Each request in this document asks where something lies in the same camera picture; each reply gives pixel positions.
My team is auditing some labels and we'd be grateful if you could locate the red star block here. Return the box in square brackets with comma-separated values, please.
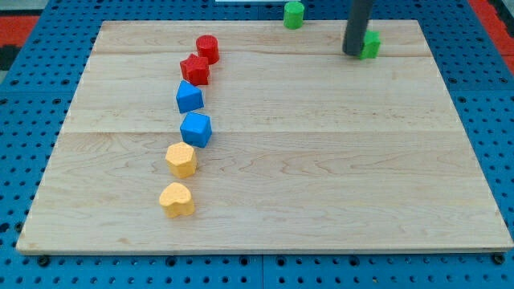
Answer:
[180, 54, 210, 86]

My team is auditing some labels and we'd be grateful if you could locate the green star block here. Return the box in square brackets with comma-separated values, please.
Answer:
[358, 31, 381, 59]

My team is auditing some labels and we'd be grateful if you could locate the light wooden board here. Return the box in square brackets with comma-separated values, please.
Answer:
[17, 20, 513, 255]

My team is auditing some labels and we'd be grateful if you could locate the blue cube block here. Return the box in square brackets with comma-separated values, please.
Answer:
[180, 112, 212, 148]

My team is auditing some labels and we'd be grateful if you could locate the yellow hexagon block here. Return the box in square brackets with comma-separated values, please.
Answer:
[165, 142, 198, 178]

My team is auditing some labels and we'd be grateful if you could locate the blue triangle block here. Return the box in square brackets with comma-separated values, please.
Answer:
[176, 80, 204, 113]

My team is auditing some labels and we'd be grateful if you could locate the yellow heart block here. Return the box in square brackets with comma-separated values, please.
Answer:
[159, 182, 195, 218]

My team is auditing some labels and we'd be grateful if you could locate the red cylinder block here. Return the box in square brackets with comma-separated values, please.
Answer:
[195, 35, 219, 64]

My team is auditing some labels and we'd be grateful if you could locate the green cylinder block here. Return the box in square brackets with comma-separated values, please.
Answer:
[284, 1, 304, 30]

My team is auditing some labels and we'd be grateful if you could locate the grey cylindrical pointer rod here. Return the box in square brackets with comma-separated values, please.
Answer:
[342, 0, 374, 56]

